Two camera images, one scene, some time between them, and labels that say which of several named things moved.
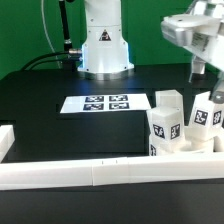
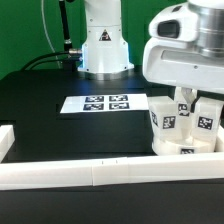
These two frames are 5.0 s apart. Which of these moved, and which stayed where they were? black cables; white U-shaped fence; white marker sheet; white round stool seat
Moved: white round stool seat
Stayed: white U-shaped fence; white marker sheet; black cables
